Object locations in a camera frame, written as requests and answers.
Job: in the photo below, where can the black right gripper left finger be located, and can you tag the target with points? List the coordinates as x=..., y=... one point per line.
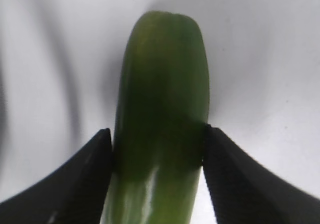
x=74, y=193

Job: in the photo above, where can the green cucumber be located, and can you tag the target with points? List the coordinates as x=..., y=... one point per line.
x=162, y=110

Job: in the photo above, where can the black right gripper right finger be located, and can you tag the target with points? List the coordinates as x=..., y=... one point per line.
x=243, y=191

